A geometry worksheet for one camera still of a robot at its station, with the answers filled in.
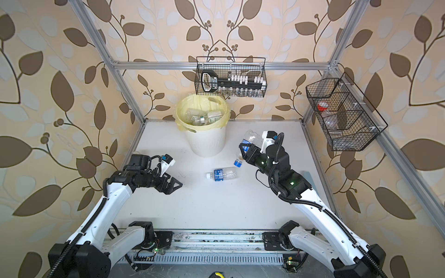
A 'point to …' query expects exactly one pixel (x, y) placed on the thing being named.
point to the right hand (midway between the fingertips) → (243, 148)
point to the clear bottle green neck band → (214, 116)
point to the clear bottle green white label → (197, 120)
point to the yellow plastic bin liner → (201, 101)
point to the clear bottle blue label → (221, 175)
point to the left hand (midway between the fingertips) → (174, 178)
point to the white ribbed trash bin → (207, 143)
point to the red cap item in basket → (322, 106)
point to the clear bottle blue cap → (237, 163)
